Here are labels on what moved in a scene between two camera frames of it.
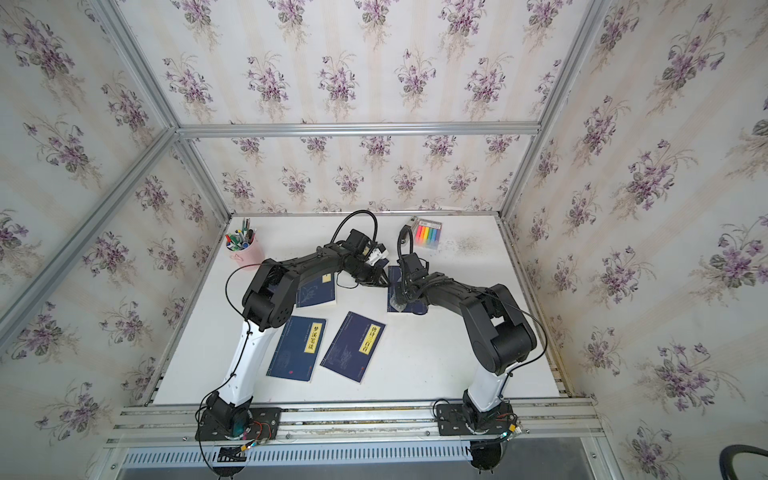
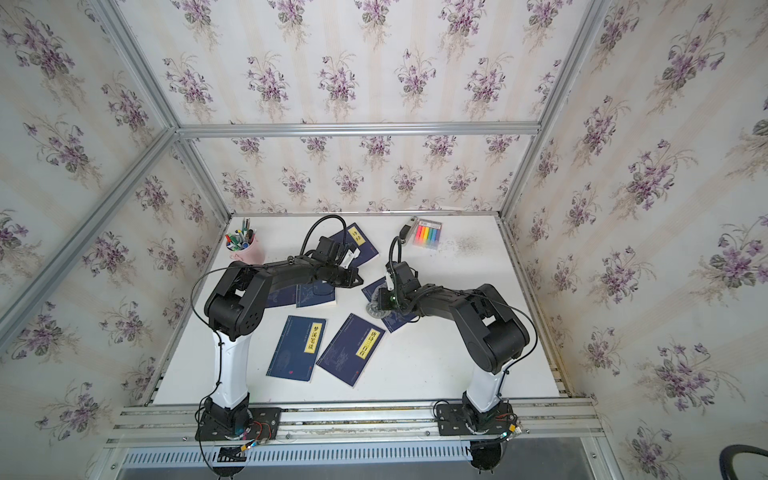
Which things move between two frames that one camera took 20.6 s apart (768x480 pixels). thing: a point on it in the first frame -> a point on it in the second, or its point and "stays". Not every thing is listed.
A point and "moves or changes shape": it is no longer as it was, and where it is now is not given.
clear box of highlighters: x=427 y=233 stays
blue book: x=417 y=306 moves or changes shape
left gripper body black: x=363 y=273 -> x=339 y=277
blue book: x=316 y=291 stays
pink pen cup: x=243 y=246 stays
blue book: x=353 y=345 stays
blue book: x=297 y=350 stays
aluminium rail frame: x=541 y=422 stays
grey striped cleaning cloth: x=398 y=306 moves or changes shape
